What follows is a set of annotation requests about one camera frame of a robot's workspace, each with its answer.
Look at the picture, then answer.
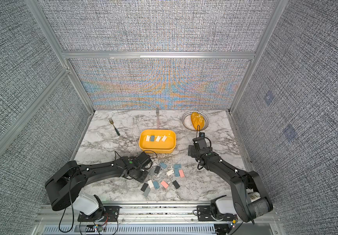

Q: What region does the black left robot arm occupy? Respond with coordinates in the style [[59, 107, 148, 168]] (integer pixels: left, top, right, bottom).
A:
[[45, 153, 153, 211]]

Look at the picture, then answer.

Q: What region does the gold fork dark handle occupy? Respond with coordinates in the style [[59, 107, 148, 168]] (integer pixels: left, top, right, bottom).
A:
[[109, 117, 121, 136]]

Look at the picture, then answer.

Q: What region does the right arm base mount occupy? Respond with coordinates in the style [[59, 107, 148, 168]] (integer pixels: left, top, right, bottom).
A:
[[196, 204, 238, 222]]

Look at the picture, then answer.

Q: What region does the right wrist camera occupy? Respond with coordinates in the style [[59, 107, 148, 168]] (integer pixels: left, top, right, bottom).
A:
[[192, 132, 213, 153]]

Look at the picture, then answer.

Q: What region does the yellow plastic storage box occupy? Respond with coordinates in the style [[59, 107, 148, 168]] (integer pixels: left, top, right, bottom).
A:
[[139, 129, 176, 154]]

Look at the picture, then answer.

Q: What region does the pink eraser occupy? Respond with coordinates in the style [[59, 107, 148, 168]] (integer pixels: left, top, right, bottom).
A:
[[179, 169, 185, 178], [160, 181, 169, 189]]

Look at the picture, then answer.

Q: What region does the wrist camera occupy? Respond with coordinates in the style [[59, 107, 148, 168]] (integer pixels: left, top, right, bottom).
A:
[[192, 132, 213, 153], [135, 152, 153, 170]]

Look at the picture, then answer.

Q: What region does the white patterned plate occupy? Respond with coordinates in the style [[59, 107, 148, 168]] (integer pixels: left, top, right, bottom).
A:
[[181, 111, 209, 131]]

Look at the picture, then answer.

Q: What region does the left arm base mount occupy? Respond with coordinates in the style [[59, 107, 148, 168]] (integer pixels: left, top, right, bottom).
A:
[[77, 206, 120, 222]]

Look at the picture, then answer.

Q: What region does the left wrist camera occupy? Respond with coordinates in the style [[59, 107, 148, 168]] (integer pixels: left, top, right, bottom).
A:
[[135, 152, 153, 170]]

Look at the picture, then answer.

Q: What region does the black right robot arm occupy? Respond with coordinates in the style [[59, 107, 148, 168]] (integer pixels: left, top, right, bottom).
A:
[[188, 145, 273, 222]]

